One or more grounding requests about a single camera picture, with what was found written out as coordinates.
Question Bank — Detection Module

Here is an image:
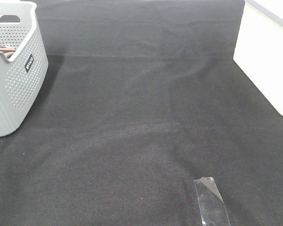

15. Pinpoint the brown towel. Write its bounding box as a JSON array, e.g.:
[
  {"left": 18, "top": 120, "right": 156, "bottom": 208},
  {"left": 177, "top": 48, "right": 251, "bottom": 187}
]
[{"left": 0, "top": 47, "right": 16, "bottom": 58}]

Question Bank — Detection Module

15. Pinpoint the black table cloth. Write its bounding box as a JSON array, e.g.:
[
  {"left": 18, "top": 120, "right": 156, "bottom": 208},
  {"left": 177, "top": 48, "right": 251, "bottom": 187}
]
[{"left": 0, "top": 0, "right": 283, "bottom": 226}]

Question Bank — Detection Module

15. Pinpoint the clear tape strip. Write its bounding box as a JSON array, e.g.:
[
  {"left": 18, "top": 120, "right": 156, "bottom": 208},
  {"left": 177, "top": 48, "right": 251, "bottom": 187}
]
[{"left": 194, "top": 177, "right": 231, "bottom": 226}]

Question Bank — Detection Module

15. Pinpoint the grey perforated laundry basket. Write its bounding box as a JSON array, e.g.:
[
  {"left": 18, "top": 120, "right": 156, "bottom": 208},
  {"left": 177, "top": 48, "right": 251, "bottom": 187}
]
[{"left": 0, "top": 0, "right": 48, "bottom": 137}]

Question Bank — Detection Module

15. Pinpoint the white plastic storage bin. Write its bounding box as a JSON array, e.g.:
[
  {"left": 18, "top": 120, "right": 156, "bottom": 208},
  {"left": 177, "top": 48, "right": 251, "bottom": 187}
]
[{"left": 233, "top": 0, "right": 283, "bottom": 116}]

